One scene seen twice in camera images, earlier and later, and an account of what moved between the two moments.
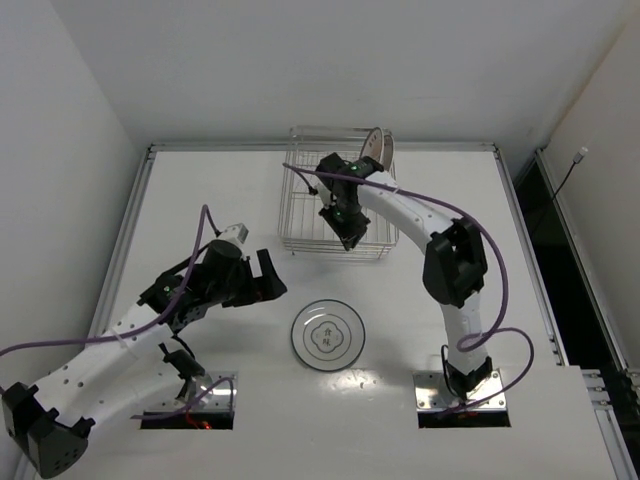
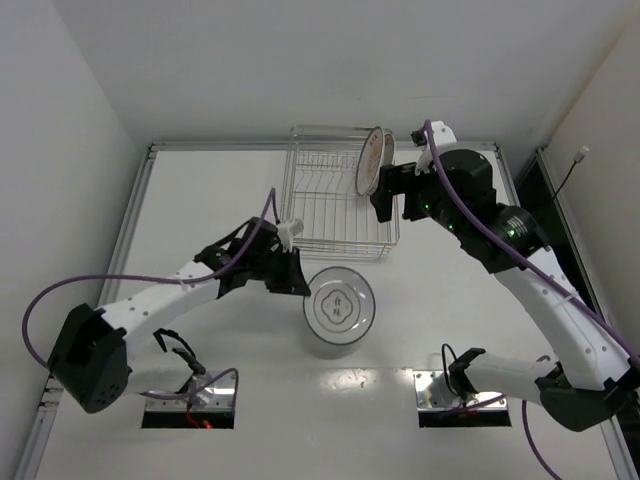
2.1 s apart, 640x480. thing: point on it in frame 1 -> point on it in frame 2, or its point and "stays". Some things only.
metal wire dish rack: x=301 y=225 stays
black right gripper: x=347 y=223 -> x=400 y=186
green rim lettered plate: x=388 y=153 stays
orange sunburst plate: x=374 y=145 stays
